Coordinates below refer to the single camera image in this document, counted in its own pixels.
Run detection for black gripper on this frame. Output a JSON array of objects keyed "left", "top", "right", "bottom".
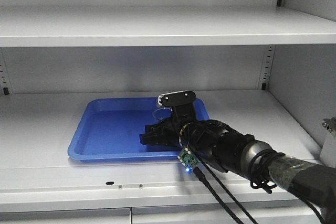
[{"left": 140, "top": 118, "right": 207, "bottom": 151}]

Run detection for clear glass beaker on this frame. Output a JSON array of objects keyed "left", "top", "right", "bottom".
[{"left": 152, "top": 107, "right": 171, "bottom": 122}]

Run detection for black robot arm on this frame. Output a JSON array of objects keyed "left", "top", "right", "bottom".
[{"left": 140, "top": 118, "right": 335, "bottom": 223}]

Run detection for white upper cabinet shelf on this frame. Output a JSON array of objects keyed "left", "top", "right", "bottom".
[{"left": 1, "top": 7, "right": 335, "bottom": 47}]

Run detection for green circuit board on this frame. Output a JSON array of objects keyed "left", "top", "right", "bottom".
[{"left": 177, "top": 147, "right": 200, "bottom": 173}]

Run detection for blue plastic tray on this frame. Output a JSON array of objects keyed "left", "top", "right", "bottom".
[{"left": 67, "top": 97, "right": 211, "bottom": 163}]

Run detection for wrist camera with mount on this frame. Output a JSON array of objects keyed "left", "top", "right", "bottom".
[{"left": 157, "top": 91, "right": 196, "bottom": 122}]

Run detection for black braided cable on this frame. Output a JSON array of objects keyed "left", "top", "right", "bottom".
[{"left": 193, "top": 155, "right": 259, "bottom": 224}]

